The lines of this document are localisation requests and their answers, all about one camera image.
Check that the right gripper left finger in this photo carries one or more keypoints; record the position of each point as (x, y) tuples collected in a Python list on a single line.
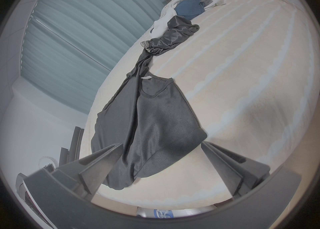
[(95, 170)]

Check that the shiny black garment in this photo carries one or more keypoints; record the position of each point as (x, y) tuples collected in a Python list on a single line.
[(175, 35)]

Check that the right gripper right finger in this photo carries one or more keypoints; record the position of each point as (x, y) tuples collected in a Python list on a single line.
[(232, 170)]

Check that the pile of clothes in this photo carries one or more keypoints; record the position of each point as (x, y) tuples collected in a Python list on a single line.
[(190, 7)]

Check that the blue-green curtain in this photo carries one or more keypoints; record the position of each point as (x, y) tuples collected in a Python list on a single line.
[(87, 35)]

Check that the bed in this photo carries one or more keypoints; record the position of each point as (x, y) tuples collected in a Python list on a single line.
[(250, 72)]

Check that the black T-shirt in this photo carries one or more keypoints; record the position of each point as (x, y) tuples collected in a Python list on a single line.
[(160, 122)]

